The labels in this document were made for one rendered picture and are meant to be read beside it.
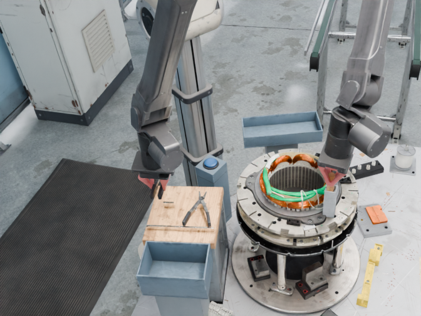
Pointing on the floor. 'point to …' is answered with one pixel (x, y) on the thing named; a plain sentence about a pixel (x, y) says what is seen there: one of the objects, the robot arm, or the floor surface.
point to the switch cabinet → (67, 54)
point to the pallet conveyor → (319, 60)
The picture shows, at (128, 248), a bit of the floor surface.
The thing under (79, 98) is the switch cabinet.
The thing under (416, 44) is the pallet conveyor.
